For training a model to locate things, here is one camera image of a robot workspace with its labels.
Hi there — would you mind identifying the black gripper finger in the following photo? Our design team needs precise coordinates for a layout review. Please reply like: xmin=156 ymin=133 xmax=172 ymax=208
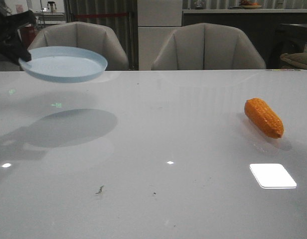
xmin=8 ymin=10 xmax=36 ymax=28
xmin=1 ymin=38 xmax=31 ymax=64

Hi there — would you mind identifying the fruit bowl on counter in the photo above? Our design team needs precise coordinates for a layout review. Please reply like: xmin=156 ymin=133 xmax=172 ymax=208
xmin=239 ymin=0 xmax=262 ymax=9

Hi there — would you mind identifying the beige leather chair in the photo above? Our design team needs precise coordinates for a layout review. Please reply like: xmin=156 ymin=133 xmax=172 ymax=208
xmin=152 ymin=23 xmax=266 ymax=70
xmin=28 ymin=21 xmax=129 ymax=71

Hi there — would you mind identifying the orange toy corn cob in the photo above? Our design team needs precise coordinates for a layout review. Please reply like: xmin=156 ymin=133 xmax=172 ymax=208
xmin=244 ymin=98 xmax=284 ymax=139

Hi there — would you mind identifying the white drawer cabinet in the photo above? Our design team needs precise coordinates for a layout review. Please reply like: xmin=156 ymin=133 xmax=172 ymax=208
xmin=137 ymin=0 xmax=182 ymax=71

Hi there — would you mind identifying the left beige leather chair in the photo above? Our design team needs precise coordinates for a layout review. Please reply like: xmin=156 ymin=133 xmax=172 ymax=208
xmin=28 ymin=21 xmax=129 ymax=71

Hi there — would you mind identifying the right beige leather chair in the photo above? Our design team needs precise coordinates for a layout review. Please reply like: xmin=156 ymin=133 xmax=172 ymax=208
xmin=152 ymin=23 xmax=266 ymax=70

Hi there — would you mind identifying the dark counter with white top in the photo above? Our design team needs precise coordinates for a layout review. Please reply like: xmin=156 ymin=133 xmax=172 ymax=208
xmin=182 ymin=9 xmax=307 ymax=68

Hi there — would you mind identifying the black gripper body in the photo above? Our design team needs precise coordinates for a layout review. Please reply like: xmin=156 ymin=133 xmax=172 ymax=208
xmin=0 ymin=5 xmax=11 ymax=53

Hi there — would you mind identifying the light blue round plate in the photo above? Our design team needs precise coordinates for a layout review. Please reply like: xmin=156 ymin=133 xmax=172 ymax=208
xmin=18 ymin=46 xmax=108 ymax=83

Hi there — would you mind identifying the red bin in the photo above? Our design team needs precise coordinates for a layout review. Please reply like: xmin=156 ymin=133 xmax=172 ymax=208
xmin=20 ymin=25 xmax=39 ymax=48

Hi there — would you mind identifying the pink wall notice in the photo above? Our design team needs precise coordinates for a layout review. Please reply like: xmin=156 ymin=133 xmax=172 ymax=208
xmin=15 ymin=4 xmax=24 ymax=14

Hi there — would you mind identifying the tan cushion at right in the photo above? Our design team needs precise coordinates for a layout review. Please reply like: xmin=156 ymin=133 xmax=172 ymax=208
xmin=280 ymin=52 xmax=307 ymax=70

